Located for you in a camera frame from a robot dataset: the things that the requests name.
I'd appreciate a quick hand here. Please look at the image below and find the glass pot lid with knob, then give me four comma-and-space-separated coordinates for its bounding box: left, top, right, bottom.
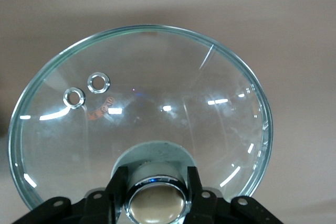
7, 24, 274, 224

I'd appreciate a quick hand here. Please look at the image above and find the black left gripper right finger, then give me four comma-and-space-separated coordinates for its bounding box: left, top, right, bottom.
186, 166, 286, 224

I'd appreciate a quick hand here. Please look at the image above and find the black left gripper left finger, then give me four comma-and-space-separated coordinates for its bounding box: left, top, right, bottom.
10, 166, 130, 224

